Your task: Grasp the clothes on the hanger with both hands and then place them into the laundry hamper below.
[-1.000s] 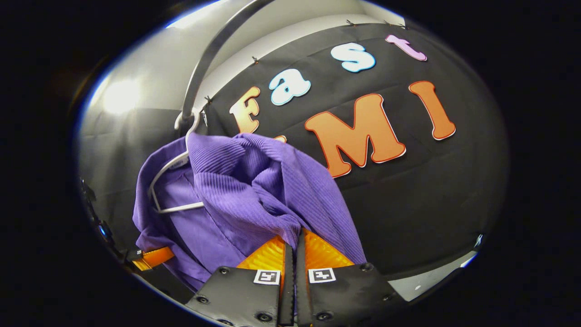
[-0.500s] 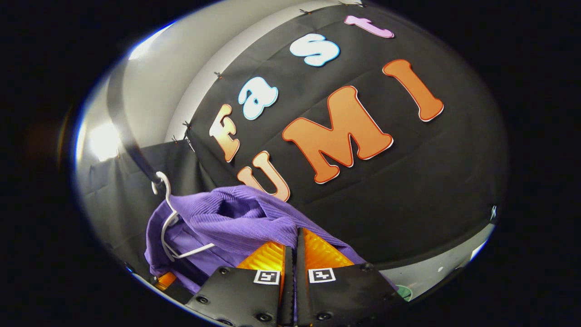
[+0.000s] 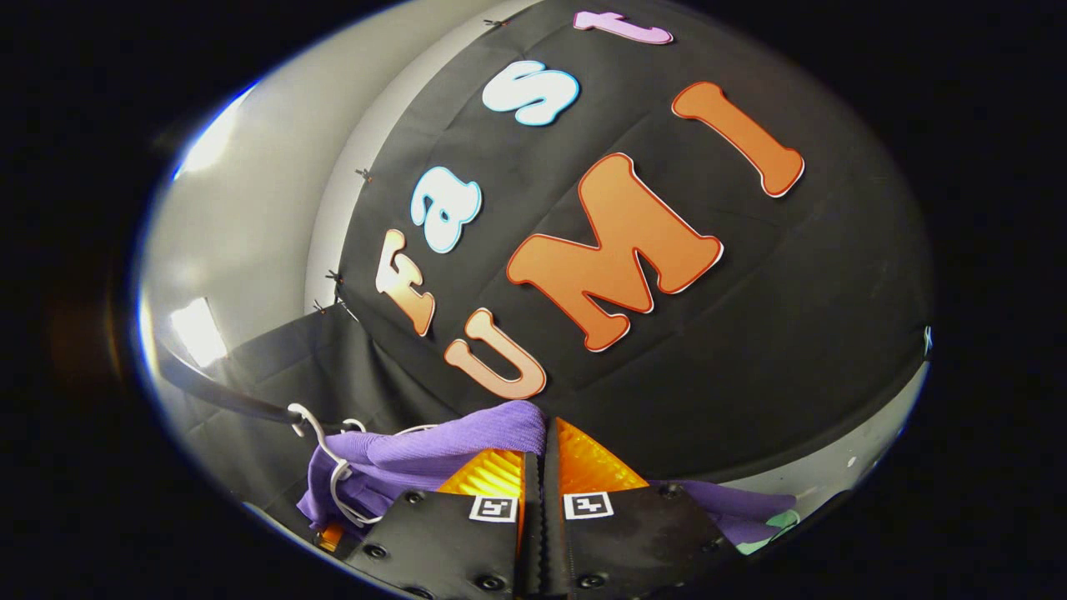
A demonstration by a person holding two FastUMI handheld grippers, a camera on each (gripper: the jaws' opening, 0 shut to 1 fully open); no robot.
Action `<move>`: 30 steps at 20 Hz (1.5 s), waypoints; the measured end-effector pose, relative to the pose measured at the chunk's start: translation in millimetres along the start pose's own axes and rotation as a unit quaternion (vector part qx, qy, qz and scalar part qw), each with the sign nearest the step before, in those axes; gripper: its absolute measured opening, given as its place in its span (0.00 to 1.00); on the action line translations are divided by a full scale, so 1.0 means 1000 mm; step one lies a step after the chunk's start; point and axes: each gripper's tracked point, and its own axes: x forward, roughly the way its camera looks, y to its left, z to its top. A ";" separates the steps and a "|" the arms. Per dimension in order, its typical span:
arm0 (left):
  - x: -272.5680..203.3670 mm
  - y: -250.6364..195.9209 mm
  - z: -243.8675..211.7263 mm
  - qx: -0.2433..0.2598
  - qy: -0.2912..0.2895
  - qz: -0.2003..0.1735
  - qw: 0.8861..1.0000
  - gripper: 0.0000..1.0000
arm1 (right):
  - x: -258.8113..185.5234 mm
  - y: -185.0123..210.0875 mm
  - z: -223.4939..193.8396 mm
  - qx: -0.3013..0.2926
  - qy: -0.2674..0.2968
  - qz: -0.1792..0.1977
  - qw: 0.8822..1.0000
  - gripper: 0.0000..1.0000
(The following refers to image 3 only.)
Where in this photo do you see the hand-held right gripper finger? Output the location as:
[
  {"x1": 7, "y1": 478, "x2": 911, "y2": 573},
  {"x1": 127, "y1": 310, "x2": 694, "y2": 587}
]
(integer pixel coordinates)
[
  {"x1": 544, "y1": 415, "x2": 743, "y2": 600},
  {"x1": 346, "y1": 417, "x2": 544, "y2": 600}
]

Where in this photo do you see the ceiling light panel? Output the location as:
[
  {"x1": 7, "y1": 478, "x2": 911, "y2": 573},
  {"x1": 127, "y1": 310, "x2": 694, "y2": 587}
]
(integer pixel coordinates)
[{"x1": 170, "y1": 297, "x2": 228, "y2": 368}]

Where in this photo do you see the black backdrop cloth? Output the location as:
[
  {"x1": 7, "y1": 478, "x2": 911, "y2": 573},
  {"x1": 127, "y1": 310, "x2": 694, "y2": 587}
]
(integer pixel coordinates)
[{"x1": 179, "y1": 0, "x2": 933, "y2": 509}]

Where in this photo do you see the green laundry hamper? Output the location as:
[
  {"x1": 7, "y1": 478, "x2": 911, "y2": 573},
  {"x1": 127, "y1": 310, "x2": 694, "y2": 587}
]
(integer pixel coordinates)
[{"x1": 737, "y1": 509, "x2": 802, "y2": 556}]

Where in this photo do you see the white clothes hanger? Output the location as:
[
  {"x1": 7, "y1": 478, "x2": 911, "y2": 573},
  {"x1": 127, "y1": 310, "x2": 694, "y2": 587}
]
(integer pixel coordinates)
[
  {"x1": 288, "y1": 403, "x2": 384, "y2": 528},
  {"x1": 340, "y1": 418, "x2": 440, "y2": 438}
]

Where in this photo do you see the row of small black clips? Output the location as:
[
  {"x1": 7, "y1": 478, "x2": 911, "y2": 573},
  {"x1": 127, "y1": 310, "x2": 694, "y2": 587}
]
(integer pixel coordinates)
[{"x1": 313, "y1": 17, "x2": 506, "y2": 316}]

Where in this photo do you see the purple corduroy jacket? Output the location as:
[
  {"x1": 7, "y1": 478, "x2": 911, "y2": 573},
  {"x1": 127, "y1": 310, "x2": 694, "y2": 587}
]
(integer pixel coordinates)
[{"x1": 298, "y1": 400, "x2": 801, "y2": 555}]

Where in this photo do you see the black clothes rack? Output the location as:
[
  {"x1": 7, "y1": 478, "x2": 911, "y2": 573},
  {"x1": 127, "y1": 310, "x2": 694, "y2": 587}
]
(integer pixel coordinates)
[{"x1": 154, "y1": 337, "x2": 355, "y2": 435}]

